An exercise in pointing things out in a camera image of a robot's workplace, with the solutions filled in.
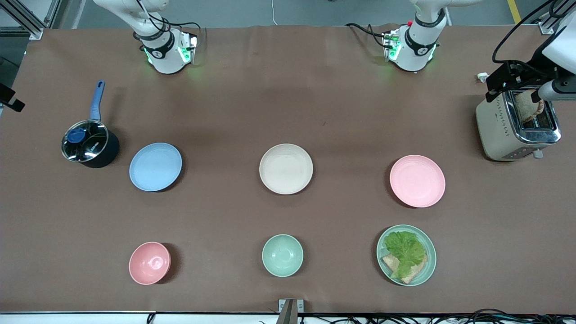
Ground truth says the beige plate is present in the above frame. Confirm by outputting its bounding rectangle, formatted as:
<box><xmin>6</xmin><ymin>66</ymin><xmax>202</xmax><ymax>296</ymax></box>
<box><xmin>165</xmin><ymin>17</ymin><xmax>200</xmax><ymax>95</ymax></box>
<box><xmin>259</xmin><ymin>144</ymin><xmax>314</xmax><ymax>195</ymax></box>

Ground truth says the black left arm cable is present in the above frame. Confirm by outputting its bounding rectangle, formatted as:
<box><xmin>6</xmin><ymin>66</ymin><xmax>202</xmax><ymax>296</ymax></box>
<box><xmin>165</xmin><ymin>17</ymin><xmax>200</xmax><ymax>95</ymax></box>
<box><xmin>492</xmin><ymin>0</ymin><xmax>555</xmax><ymax>64</ymax></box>

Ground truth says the green plate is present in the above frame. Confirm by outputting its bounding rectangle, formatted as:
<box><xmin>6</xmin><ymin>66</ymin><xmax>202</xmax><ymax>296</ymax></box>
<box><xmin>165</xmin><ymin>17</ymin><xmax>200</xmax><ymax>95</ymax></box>
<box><xmin>377</xmin><ymin>225</ymin><xmax>437</xmax><ymax>287</ymax></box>

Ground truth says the black floor cable bundle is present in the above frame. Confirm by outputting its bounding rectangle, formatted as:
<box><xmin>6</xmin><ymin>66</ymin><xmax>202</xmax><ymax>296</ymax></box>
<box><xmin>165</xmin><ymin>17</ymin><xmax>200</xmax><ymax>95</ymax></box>
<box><xmin>259</xmin><ymin>308</ymin><xmax>576</xmax><ymax>324</ymax></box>

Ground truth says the pink plate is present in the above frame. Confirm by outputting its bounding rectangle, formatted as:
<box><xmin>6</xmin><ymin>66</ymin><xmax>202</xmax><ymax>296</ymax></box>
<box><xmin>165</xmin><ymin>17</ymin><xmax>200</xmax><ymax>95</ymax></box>
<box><xmin>390</xmin><ymin>155</ymin><xmax>446</xmax><ymax>208</ymax></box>

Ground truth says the green lettuce leaf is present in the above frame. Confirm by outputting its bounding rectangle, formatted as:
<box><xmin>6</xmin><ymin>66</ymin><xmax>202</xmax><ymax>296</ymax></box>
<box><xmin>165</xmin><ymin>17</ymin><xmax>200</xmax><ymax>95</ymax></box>
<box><xmin>384</xmin><ymin>231</ymin><xmax>427</xmax><ymax>279</ymax></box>

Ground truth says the black base cable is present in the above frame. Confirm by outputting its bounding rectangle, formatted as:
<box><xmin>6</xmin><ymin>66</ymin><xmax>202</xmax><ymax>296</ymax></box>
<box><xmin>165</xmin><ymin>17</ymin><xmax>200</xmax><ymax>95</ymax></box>
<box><xmin>167</xmin><ymin>21</ymin><xmax>207</xmax><ymax>45</ymax></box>
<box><xmin>346</xmin><ymin>22</ymin><xmax>393</xmax><ymax>48</ymax></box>

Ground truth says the glass lid with blue knob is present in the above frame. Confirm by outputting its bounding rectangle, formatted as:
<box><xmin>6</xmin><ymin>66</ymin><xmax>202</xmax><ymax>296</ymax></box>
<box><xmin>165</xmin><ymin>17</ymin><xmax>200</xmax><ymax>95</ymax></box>
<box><xmin>62</xmin><ymin>120</ymin><xmax>109</xmax><ymax>162</ymax></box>

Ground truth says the green bowl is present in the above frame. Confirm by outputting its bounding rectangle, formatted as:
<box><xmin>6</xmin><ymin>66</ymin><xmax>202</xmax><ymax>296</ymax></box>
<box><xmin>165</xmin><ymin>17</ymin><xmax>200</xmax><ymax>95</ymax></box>
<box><xmin>262</xmin><ymin>234</ymin><xmax>304</xmax><ymax>278</ymax></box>

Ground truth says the pink bowl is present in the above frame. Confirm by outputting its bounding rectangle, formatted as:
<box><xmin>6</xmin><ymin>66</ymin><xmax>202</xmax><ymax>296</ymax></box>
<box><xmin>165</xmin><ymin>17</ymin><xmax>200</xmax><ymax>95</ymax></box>
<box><xmin>129</xmin><ymin>242</ymin><xmax>171</xmax><ymax>285</ymax></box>

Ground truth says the black saucepan with blue handle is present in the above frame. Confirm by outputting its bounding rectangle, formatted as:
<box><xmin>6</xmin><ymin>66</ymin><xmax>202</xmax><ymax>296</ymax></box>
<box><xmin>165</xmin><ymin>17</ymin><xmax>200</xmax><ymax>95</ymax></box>
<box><xmin>62</xmin><ymin>80</ymin><xmax>120</xmax><ymax>169</ymax></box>

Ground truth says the metal table bracket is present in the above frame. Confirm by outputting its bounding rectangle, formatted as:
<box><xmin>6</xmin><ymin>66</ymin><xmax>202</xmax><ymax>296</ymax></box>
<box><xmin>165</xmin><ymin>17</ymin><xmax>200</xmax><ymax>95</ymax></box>
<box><xmin>279</xmin><ymin>299</ymin><xmax>304</xmax><ymax>324</ymax></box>

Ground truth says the aluminium frame profile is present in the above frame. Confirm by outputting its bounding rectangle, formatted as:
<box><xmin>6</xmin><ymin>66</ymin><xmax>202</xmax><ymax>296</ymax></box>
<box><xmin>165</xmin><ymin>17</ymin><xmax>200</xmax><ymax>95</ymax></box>
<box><xmin>0</xmin><ymin>0</ymin><xmax>63</xmax><ymax>40</ymax></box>
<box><xmin>537</xmin><ymin>0</ymin><xmax>576</xmax><ymax>35</ymax></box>

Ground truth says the black clamp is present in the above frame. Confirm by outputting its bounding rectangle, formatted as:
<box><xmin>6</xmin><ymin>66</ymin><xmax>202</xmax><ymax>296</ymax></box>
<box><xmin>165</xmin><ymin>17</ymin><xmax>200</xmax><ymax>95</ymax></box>
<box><xmin>0</xmin><ymin>83</ymin><xmax>26</xmax><ymax>113</ymax></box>

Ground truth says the cream and chrome toaster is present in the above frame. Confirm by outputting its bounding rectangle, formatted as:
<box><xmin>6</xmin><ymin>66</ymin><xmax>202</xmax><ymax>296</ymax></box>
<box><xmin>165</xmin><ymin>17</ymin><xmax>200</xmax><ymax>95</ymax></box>
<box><xmin>476</xmin><ymin>88</ymin><xmax>562</xmax><ymax>162</ymax></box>

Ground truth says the blue plate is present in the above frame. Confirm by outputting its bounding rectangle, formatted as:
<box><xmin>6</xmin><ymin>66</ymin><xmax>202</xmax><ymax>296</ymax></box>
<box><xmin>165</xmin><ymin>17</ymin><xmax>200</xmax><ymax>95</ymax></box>
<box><xmin>129</xmin><ymin>143</ymin><xmax>183</xmax><ymax>192</ymax></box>

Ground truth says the brown toast slice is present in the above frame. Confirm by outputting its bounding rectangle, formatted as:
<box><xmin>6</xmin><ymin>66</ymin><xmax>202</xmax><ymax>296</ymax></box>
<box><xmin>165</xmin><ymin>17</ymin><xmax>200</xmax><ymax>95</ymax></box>
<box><xmin>515</xmin><ymin>91</ymin><xmax>545</xmax><ymax>123</ymax></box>

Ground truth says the brown bread slice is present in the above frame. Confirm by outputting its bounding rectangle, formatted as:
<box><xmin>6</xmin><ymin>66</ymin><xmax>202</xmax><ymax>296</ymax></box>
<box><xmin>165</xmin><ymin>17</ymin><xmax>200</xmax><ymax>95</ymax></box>
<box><xmin>382</xmin><ymin>254</ymin><xmax>428</xmax><ymax>284</ymax></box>

